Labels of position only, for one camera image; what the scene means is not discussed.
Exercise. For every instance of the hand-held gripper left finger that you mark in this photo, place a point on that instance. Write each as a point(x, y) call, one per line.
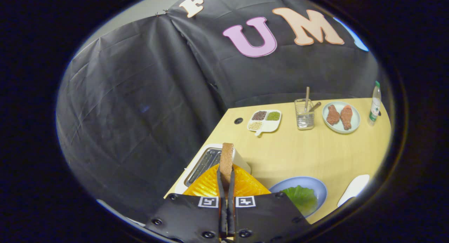
point(189, 218)

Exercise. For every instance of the clear glass utensil cup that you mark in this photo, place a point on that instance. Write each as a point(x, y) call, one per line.
point(304, 119)

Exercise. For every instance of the brown meat piece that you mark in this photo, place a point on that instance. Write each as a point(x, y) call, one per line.
point(332, 116)
point(346, 116)

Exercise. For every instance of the white toaster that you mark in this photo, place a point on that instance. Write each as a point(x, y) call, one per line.
point(203, 162)

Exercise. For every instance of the black backdrop cloth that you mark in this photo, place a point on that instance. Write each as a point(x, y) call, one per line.
point(140, 95)

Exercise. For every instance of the pale green round plate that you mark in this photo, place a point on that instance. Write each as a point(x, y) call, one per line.
point(341, 129)

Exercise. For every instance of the clear water bottle green cap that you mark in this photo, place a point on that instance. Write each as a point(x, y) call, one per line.
point(374, 109)

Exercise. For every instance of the brown bread slice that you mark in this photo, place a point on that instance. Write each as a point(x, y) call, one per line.
point(227, 158)

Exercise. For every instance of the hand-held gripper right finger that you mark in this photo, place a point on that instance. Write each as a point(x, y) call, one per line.
point(266, 218)

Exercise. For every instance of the white plate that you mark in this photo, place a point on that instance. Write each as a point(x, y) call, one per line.
point(354, 188)

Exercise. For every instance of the white divided spice dish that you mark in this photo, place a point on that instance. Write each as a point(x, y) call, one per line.
point(268, 125)

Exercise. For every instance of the blue round plate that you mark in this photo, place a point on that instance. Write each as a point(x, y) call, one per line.
point(308, 182)

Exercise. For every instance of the wooden stick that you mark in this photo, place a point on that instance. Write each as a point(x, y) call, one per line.
point(307, 95)

